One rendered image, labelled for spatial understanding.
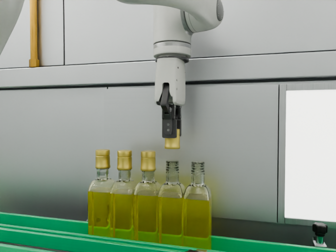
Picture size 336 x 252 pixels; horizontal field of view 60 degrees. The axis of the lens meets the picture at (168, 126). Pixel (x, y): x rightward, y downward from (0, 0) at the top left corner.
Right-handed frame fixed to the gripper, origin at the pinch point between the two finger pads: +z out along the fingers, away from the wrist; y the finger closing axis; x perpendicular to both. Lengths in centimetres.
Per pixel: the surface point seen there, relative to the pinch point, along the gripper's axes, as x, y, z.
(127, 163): -10.3, 1.5, 8.2
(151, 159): -4.4, 1.1, 7.0
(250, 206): 17.2, -12.0, 19.9
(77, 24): -33.8, -15.0, -30.5
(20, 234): -36.0, 6.3, 25.7
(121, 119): -18.0, -12.0, -1.9
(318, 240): 31.3, -4.8, 23.7
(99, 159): -17.3, 1.8, 7.6
